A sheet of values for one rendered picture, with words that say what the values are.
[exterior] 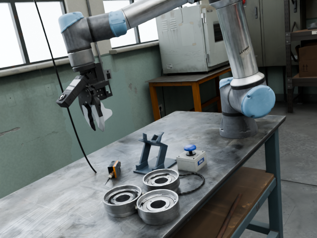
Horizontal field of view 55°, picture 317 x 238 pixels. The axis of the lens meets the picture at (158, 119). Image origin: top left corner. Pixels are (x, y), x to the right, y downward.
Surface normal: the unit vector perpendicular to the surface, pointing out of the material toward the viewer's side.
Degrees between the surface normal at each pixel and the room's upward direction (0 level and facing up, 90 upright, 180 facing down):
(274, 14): 90
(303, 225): 0
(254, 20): 90
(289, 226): 0
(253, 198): 0
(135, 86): 90
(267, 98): 98
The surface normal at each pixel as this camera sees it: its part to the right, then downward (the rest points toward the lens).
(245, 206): -0.14, -0.95
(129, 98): 0.78, 0.05
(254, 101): 0.22, 0.36
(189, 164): -0.60, 0.30
